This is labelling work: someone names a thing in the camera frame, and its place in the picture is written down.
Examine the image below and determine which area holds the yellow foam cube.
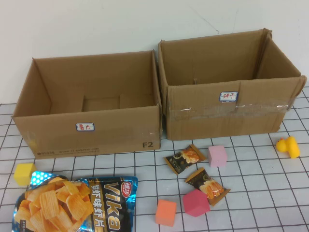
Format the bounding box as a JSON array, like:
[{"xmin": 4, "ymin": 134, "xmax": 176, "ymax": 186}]
[{"xmin": 14, "ymin": 163, "xmax": 37, "ymax": 186}]

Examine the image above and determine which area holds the cardboard box with F2 print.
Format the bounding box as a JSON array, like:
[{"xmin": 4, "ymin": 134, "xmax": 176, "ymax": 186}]
[{"xmin": 11, "ymin": 50, "xmax": 163, "ymax": 160}]

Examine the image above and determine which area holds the brown biscuit snack packet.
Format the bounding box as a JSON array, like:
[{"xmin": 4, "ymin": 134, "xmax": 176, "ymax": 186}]
[
  {"xmin": 164, "ymin": 144, "xmax": 207, "ymax": 175},
  {"xmin": 184, "ymin": 167, "xmax": 231, "ymax": 207}
]

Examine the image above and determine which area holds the yellow rubber duck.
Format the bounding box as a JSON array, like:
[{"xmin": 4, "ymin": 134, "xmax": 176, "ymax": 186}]
[{"xmin": 276, "ymin": 136, "xmax": 301, "ymax": 159}]

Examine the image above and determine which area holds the cardboard box with clear tape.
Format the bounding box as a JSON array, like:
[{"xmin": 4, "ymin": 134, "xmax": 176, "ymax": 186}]
[{"xmin": 158, "ymin": 28, "xmax": 308, "ymax": 141}]

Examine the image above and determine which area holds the blue shrimp chips bag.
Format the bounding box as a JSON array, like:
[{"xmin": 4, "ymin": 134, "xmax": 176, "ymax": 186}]
[{"xmin": 11, "ymin": 171, "xmax": 139, "ymax": 232}]

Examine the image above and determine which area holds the orange foam cube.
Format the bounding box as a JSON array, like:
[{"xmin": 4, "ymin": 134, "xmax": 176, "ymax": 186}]
[{"xmin": 155, "ymin": 199, "xmax": 177, "ymax": 227}]

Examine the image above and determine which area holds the red foam cube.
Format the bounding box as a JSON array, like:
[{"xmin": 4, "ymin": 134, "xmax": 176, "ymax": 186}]
[{"xmin": 183, "ymin": 188, "xmax": 211, "ymax": 218}]

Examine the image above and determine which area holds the pink foam cube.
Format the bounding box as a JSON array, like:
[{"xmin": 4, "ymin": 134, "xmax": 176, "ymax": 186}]
[{"xmin": 208, "ymin": 145, "xmax": 228, "ymax": 168}]

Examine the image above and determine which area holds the white grid table cover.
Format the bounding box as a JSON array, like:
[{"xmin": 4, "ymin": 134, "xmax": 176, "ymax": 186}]
[{"xmin": 0, "ymin": 86, "xmax": 309, "ymax": 232}]

